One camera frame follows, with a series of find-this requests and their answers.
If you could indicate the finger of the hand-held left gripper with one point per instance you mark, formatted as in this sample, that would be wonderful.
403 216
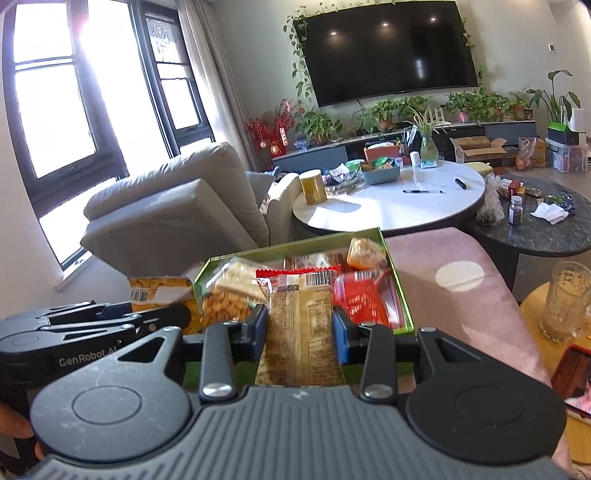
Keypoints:
111 310
161 318

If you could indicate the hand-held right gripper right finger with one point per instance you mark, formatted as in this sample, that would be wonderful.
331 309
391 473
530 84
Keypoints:
340 339

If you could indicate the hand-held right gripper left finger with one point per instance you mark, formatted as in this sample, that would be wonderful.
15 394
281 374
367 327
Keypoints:
259 334

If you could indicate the yellow snack packet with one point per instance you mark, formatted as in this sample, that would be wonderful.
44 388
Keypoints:
161 290

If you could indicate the brown snack packet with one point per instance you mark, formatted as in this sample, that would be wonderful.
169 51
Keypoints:
300 332

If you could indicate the bread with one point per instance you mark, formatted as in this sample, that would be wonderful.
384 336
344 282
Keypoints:
231 290

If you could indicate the green cardboard box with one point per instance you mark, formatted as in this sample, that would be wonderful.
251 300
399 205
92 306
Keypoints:
401 300

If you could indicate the blue basket with snacks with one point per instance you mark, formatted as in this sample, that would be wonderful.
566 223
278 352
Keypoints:
381 175

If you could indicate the person's left hand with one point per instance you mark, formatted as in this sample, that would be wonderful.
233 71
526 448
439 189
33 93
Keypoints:
14 422

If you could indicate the orange-red snack packet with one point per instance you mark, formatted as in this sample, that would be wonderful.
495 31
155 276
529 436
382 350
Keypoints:
362 300

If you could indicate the red snack packet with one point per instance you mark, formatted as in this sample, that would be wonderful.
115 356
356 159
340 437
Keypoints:
318 276

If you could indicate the silver snack packet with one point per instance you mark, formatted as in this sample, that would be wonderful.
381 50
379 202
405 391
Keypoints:
314 261

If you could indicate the orange bun packet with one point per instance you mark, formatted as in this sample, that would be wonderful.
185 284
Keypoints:
367 253

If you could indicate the beige recliner armchair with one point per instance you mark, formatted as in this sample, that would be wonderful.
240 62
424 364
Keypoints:
184 207

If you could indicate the pink polka dot tablecloth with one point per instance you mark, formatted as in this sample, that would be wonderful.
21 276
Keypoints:
461 323

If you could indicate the white round table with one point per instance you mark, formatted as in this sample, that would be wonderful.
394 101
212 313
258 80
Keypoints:
392 207

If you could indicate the yellow canister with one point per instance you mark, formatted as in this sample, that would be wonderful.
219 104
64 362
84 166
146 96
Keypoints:
314 189

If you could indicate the pile of snack wrappers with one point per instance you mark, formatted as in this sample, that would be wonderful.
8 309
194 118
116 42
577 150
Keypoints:
344 177

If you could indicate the black pen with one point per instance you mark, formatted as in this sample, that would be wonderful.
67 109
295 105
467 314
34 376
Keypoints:
422 191

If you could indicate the orange tissue box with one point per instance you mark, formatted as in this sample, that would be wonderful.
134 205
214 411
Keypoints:
381 152

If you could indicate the yellow round stool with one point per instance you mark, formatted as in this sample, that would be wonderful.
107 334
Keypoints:
535 332

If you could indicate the small white bottle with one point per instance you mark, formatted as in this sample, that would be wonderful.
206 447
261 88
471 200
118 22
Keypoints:
416 159

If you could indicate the black marker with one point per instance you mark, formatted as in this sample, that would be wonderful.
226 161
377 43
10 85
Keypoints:
461 183

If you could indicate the plastic bag of nuts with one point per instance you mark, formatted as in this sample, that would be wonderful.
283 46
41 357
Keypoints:
490 205

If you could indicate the large black-framed window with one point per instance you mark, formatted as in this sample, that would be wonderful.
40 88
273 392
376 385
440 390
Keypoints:
51 115

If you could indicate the red flower decoration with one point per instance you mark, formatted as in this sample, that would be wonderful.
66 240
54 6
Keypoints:
268 129

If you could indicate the glass vase with plant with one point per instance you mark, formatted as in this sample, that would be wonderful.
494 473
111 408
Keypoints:
428 147

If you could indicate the potted green plant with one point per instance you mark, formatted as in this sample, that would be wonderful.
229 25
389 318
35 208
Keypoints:
413 107
495 107
519 107
461 107
385 115
318 127

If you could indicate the small spice jar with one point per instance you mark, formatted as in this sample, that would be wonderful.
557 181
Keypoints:
516 211

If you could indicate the narrow black-framed window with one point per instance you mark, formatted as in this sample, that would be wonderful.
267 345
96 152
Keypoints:
175 92

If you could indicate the dark marble round table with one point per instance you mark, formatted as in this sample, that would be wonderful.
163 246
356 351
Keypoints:
545 240

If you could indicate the glass mug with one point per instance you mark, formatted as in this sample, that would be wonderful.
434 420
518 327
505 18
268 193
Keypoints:
565 304

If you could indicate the white curtain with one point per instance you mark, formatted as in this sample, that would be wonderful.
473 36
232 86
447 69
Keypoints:
221 92

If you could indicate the open cardboard box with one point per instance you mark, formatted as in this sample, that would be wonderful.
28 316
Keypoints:
478 148

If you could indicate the red-cased phone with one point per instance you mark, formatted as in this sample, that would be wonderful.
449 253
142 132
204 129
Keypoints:
572 378

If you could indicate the crumpled white tissue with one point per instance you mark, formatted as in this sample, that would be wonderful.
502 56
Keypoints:
549 213

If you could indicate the plastic bag of fruit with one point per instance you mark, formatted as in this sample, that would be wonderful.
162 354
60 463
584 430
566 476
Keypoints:
531 154

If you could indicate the green vine around television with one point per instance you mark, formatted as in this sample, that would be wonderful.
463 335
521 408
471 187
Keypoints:
300 60

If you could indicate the clear plastic storage bin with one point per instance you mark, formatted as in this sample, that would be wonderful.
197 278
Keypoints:
568 157

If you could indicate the green and black box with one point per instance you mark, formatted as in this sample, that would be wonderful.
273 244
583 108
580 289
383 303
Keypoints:
565 134

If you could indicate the large-leaf potted plant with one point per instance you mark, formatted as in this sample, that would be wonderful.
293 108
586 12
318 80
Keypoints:
554 99

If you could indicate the wall-mounted television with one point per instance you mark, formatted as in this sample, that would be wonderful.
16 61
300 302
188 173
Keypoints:
392 50

